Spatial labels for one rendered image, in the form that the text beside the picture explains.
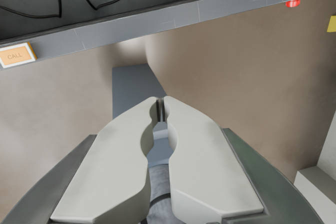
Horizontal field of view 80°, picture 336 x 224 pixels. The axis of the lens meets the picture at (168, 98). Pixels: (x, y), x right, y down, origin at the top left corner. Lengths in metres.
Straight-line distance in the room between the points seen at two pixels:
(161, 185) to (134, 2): 0.45
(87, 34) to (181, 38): 1.08
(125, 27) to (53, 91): 1.15
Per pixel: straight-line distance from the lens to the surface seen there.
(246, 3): 0.46
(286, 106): 2.16
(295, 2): 0.72
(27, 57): 0.41
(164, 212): 0.54
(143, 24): 0.39
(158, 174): 0.59
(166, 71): 1.44
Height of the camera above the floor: 1.34
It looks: 61 degrees down
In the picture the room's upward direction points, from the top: 149 degrees clockwise
